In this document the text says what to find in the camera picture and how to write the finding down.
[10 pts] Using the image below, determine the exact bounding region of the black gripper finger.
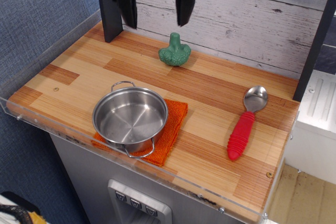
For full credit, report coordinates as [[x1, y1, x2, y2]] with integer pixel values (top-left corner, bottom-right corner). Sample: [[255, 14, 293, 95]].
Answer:
[[175, 0, 195, 27], [117, 0, 138, 29]]

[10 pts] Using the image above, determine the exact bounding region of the green toy broccoli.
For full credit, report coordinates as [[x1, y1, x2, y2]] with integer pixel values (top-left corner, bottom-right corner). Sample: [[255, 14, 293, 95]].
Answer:
[[159, 33, 191, 66]]

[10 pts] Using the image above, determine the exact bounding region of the orange cloth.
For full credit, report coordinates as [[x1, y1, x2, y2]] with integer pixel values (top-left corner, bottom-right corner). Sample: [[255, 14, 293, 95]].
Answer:
[[92, 99, 188, 167]]

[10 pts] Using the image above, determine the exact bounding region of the stainless steel pot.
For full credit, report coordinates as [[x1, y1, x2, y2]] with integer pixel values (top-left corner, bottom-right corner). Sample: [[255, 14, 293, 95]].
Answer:
[[92, 81, 169, 158]]

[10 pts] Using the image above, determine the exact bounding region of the grey toy fridge cabinet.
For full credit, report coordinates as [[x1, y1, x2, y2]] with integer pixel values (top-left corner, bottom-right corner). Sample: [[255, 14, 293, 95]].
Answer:
[[51, 135, 240, 223]]

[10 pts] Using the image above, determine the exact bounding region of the white toy sink unit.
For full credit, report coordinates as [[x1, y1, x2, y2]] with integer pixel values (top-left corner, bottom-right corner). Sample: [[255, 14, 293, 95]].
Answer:
[[284, 70, 335, 184]]

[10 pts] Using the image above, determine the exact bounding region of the yellow object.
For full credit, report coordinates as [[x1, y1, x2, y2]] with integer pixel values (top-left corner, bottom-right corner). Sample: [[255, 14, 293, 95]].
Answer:
[[28, 212, 48, 224]]

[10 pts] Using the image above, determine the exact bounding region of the red handled metal spoon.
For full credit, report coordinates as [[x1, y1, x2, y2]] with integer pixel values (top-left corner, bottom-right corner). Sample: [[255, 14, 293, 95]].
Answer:
[[227, 86, 268, 161]]

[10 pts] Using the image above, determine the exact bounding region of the dark right post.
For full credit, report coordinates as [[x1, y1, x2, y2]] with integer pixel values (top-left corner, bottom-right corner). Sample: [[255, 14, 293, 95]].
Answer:
[[292, 0, 335, 102]]

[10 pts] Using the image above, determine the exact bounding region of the black braided cable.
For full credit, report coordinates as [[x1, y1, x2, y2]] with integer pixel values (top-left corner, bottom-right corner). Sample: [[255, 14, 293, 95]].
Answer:
[[0, 204, 32, 224]]

